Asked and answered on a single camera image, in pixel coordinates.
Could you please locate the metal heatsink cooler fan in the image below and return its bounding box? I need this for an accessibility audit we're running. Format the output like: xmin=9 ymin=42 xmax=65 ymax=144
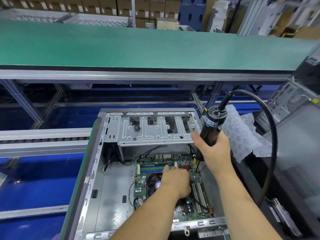
xmin=142 ymin=172 xmax=164 ymax=199

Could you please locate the grey computer tower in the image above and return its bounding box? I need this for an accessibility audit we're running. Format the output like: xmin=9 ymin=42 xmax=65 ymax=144
xmin=255 ymin=45 xmax=320 ymax=133

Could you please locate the aluminium roller conveyor rail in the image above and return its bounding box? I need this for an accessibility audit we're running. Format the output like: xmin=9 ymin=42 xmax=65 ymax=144
xmin=0 ymin=128 xmax=94 ymax=159

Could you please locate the green RAM stick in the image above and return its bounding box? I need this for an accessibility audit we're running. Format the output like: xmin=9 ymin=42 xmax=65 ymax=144
xmin=136 ymin=161 xmax=194 ymax=172

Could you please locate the green motherboard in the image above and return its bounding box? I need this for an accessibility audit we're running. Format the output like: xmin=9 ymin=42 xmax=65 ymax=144
xmin=129 ymin=151 xmax=216 ymax=224

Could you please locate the person's right forearm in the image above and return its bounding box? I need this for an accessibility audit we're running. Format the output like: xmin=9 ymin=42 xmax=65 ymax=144
xmin=214 ymin=167 xmax=284 ymax=240

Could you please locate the person's left hand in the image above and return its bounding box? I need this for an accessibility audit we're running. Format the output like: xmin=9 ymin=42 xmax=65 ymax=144
xmin=159 ymin=164 xmax=192 ymax=201

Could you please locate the silver hard drive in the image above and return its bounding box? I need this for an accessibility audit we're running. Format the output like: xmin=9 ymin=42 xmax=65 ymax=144
xmin=270 ymin=198 xmax=304 ymax=237

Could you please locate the dark grey case side panel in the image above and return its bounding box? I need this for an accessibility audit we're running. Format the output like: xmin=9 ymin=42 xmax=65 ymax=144
xmin=262 ymin=102 xmax=320 ymax=223

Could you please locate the person's right hand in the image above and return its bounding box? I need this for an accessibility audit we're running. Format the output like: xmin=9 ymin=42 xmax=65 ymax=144
xmin=190 ymin=128 xmax=237 ymax=180

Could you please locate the black electric screwdriver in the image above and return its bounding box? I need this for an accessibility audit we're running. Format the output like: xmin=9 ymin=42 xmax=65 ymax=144
xmin=193 ymin=105 xmax=229 ymax=163

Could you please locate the white bubble wrap bag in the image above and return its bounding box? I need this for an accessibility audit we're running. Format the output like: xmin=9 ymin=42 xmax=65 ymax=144
xmin=222 ymin=104 xmax=280 ymax=164

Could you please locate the person's left forearm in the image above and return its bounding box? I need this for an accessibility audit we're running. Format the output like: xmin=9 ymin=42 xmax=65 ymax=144
xmin=110 ymin=189 xmax=181 ymax=240

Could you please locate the black and silver computer case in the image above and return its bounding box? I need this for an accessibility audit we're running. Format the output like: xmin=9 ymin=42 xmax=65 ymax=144
xmin=65 ymin=107 xmax=232 ymax=240

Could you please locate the green conveyor belt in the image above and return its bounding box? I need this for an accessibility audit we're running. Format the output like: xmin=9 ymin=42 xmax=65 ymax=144
xmin=0 ymin=18 xmax=320 ymax=70

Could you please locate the stack of cardboard boxes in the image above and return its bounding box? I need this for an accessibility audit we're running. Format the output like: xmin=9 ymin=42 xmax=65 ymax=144
xmin=0 ymin=0 xmax=183 ymax=28

